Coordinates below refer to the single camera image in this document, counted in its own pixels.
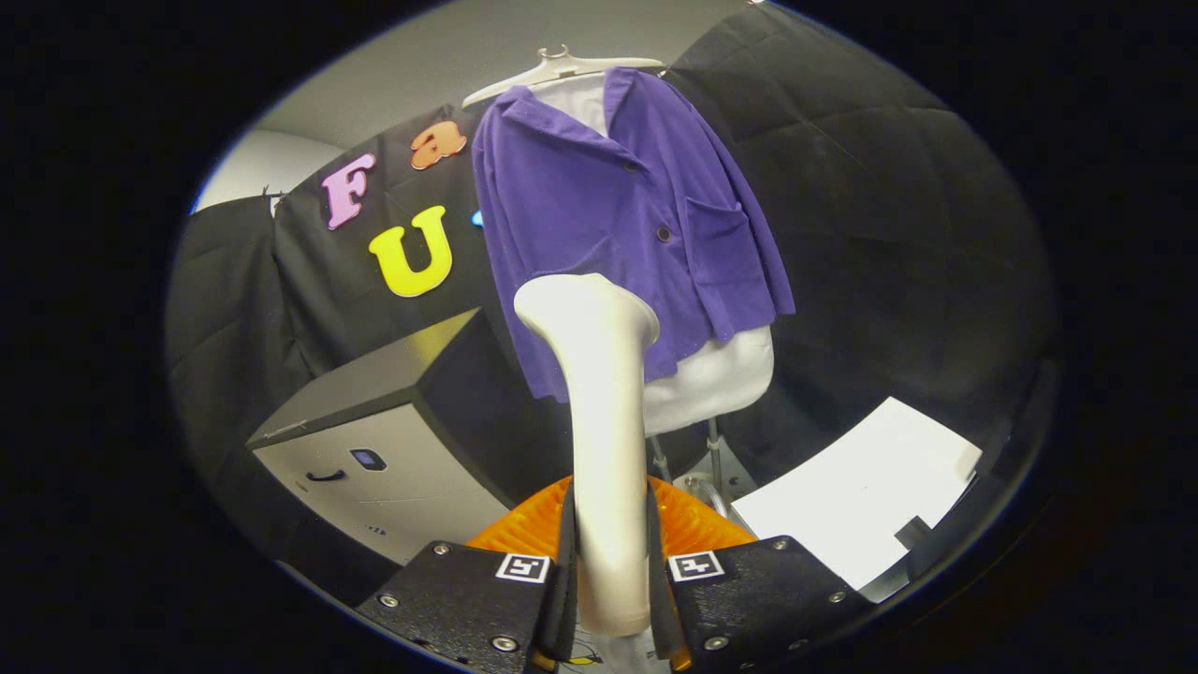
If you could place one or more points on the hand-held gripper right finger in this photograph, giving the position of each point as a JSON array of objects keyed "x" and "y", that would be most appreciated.
[{"x": 758, "y": 599}]

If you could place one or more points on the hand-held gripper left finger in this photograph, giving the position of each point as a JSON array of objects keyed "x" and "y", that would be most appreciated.
[{"x": 468, "y": 599}]

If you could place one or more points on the white garment steamer head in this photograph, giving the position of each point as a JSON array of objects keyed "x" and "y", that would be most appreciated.
[{"x": 604, "y": 421}]

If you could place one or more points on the purple jacket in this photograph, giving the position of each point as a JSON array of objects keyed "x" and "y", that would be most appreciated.
[{"x": 599, "y": 215}]

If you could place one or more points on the beige steamer base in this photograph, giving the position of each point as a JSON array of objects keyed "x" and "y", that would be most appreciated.
[{"x": 716, "y": 491}]

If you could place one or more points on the metal steamer pole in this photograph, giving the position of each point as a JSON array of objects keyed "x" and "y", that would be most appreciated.
[{"x": 717, "y": 454}]

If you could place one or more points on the white clothes hanger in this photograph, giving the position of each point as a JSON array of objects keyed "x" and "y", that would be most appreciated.
[{"x": 562, "y": 70}]

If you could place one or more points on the grey cabinet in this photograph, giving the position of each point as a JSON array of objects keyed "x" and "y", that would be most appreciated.
[{"x": 412, "y": 477}]

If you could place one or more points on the white floor sheet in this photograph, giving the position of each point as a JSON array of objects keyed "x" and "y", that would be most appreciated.
[{"x": 861, "y": 487}]

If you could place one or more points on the black backdrop cloth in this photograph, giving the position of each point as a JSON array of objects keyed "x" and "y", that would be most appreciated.
[{"x": 898, "y": 234}]

